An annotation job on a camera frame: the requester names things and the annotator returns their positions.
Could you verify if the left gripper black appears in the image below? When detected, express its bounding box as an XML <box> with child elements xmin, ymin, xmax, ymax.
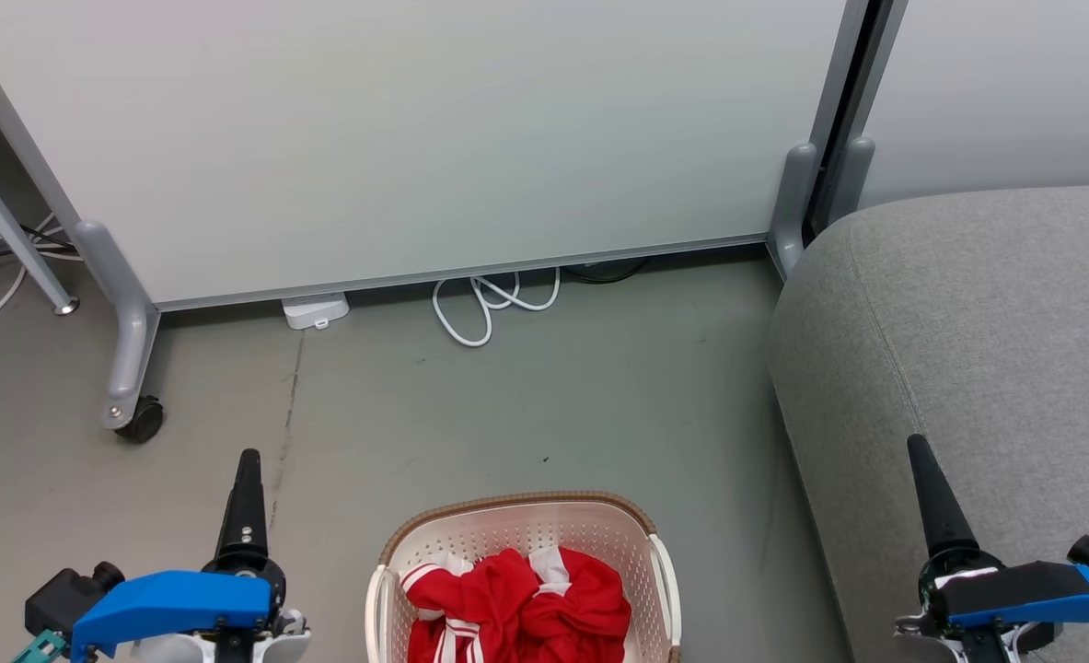
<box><xmin>202</xmin><ymin>448</ymin><xmax>289</xmax><ymax>616</ymax></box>

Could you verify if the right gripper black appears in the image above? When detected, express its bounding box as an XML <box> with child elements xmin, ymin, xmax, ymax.
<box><xmin>907</xmin><ymin>435</ymin><xmax>1005</xmax><ymax>616</ymax></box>

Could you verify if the red jersey with white stripes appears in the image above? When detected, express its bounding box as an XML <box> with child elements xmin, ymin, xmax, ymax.
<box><xmin>400</xmin><ymin>547</ymin><xmax>633</xmax><ymax>663</ymax></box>

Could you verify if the grey fabric sofa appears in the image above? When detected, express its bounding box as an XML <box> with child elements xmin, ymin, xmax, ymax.
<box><xmin>766</xmin><ymin>182</ymin><xmax>1089</xmax><ymax>663</ymax></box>

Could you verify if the black caster wheel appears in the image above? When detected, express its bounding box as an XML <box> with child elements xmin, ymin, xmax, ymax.
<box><xmin>113</xmin><ymin>396</ymin><xmax>166</xmax><ymax>446</ymax></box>

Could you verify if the white power adapter box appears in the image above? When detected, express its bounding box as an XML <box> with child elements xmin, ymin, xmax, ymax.
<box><xmin>281</xmin><ymin>292</ymin><xmax>351</xmax><ymax>332</ymax></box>

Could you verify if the grey partition foot with caster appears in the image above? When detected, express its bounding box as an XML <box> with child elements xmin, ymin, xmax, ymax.
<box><xmin>72</xmin><ymin>219</ymin><xmax>161</xmax><ymax>432</ymax></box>

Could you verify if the white perforated laundry basket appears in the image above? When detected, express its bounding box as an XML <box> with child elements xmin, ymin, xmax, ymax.
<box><xmin>365</xmin><ymin>491</ymin><xmax>684</xmax><ymax>663</ymax></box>

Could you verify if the short grey partition foot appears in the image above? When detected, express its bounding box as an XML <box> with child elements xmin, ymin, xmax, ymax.
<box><xmin>825</xmin><ymin>136</ymin><xmax>877</xmax><ymax>227</ymax></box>
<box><xmin>767</xmin><ymin>141</ymin><xmax>822</xmax><ymax>281</ymax></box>

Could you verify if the grey metal table leg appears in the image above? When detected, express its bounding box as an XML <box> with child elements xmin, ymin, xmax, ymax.
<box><xmin>0</xmin><ymin>136</ymin><xmax>81</xmax><ymax>318</ymax></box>

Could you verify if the large white partition panel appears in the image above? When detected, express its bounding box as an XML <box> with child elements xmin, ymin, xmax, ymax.
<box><xmin>0</xmin><ymin>0</ymin><xmax>872</xmax><ymax>314</ymax></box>

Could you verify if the narrow white partition panel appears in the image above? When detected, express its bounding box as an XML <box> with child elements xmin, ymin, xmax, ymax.
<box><xmin>846</xmin><ymin>0</ymin><xmax>1089</xmax><ymax>211</ymax></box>

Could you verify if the left blue camera mount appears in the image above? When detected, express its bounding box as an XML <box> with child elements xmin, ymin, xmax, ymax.
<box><xmin>69</xmin><ymin>570</ymin><xmax>274</xmax><ymax>662</ymax></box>

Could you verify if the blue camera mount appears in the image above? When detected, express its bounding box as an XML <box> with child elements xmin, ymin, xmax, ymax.
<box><xmin>69</xmin><ymin>570</ymin><xmax>274</xmax><ymax>662</ymax></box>
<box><xmin>929</xmin><ymin>561</ymin><xmax>1089</xmax><ymax>633</ymax></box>

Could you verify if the right blue camera mount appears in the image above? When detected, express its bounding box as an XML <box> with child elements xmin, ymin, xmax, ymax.
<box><xmin>929</xmin><ymin>561</ymin><xmax>1089</xmax><ymax>633</ymax></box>

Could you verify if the left teal cable connector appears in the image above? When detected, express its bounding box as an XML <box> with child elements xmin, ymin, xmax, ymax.
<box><xmin>10</xmin><ymin>629</ymin><xmax>69</xmax><ymax>663</ymax></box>

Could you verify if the coiled white cable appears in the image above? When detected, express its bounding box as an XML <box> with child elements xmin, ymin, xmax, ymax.
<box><xmin>431</xmin><ymin>267</ymin><xmax>562</xmax><ymax>349</ymax></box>

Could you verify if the white floor cable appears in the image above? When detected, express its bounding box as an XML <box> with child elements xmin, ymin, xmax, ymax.
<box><xmin>0</xmin><ymin>214</ymin><xmax>85</xmax><ymax>335</ymax></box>

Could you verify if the black cable under partition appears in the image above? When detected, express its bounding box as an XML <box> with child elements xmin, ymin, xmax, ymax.
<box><xmin>562</xmin><ymin>257</ymin><xmax>653</xmax><ymax>285</ymax></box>

